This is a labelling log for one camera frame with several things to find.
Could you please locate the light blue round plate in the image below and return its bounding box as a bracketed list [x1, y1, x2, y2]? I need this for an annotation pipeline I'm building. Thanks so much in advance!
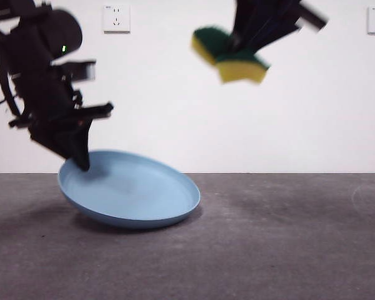
[57, 149, 202, 231]

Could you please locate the yellow sponge with green pad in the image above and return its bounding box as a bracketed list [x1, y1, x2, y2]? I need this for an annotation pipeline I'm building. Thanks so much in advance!
[191, 26, 271, 86]

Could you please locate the thick black cable loop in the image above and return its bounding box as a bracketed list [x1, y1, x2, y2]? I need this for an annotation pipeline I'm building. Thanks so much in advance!
[0, 56, 21, 118]

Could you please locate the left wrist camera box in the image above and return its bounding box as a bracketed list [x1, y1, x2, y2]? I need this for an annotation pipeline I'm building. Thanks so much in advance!
[51, 59, 97, 83]

